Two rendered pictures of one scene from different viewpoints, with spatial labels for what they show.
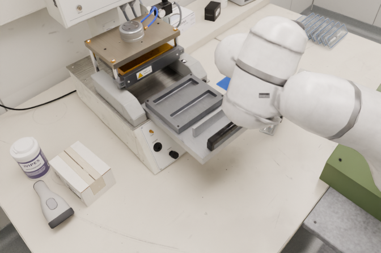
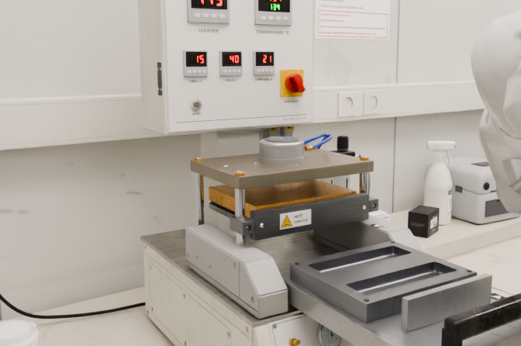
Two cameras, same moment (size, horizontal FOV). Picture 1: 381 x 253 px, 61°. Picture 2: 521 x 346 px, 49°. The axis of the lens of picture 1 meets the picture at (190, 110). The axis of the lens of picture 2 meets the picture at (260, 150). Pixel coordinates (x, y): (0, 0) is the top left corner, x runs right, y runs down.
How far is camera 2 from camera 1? 0.43 m
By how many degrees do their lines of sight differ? 37
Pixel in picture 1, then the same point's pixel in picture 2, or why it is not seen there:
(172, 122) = (351, 293)
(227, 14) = (451, 232)
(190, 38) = not seen: hidden behind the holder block
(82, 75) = (167, 247)
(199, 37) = not seen: hidden behind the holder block
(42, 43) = (109, 207)
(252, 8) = (500, 229)
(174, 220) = not seen: outside the picture
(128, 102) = (254, 260)
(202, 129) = (426, 316)
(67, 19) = (171, 118)
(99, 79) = (201, 232)
